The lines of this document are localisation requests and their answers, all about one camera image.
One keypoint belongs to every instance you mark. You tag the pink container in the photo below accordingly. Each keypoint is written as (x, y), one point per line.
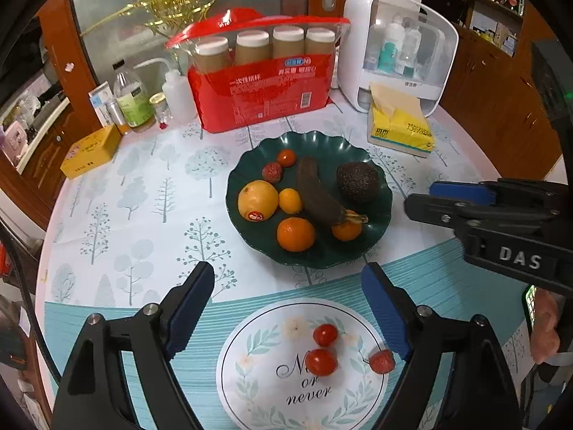
(13, 136)

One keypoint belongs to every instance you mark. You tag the dark green scalloped plate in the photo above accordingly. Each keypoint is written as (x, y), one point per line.
(250, 237)

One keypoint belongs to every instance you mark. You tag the white and blue small box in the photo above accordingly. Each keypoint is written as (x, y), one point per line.
(99, 98)

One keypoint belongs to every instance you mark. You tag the large orange with sticker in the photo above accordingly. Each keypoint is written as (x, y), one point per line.
(255, 199)

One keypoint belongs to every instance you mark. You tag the cherry tomato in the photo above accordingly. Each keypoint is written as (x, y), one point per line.
(321, 362)
(286, 157)
(325, 335)

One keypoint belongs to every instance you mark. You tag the yellow tissue pack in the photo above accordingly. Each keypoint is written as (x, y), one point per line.
(400, 127)

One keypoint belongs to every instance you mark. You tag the dark overripe banana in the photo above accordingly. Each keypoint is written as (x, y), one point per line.
(320, 197)

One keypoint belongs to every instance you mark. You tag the orange tangerine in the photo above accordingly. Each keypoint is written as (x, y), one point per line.
(348, 232)
(295, 234)

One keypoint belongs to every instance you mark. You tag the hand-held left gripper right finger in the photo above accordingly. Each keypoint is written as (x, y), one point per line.
(385, 309)

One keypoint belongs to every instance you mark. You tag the red paper cup package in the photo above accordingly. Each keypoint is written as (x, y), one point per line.
(259, 94)

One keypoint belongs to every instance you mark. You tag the wooden cabinet with shelves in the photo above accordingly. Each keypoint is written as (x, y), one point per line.
(492, 80)

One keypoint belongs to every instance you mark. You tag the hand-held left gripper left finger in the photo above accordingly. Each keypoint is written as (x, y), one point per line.
(190, 311)

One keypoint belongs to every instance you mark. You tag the glass bottle green label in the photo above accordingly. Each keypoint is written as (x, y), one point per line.
(134, 103)

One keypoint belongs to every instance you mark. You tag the white storage box clear door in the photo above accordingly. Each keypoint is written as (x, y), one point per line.
(353, 53)

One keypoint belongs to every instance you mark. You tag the dark avocado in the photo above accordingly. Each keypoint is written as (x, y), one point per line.
(358, 182)

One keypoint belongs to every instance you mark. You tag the teal bottle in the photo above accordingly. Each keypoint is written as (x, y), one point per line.
(390, 51)

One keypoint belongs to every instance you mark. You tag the white squeeze bottle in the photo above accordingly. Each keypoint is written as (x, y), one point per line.
(179, 96)

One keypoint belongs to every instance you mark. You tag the small glass jar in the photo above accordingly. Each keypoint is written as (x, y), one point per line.
(161, 109)

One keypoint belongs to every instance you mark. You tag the small green lit screen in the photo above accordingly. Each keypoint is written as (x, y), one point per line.
(530, 304)

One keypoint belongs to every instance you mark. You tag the small silver can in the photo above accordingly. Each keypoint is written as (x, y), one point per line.
(114, 114)

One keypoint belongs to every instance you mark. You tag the small orange kumquat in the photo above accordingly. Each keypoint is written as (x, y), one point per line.
(290, 200)

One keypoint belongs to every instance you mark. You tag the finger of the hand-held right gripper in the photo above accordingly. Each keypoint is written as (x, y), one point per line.
(429, 209)
(461, 192)

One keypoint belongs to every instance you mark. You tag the wooden kitchen base cabinet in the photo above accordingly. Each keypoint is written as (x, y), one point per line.
(44, 165)

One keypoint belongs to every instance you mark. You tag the yellow cardboard box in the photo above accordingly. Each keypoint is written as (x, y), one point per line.
(89, 152)

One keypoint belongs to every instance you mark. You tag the red jujube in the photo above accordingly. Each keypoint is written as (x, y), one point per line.
(272, 172)
(382, 361)

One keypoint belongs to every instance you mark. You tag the person's right hand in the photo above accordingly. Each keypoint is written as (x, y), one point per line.
(546, 327)

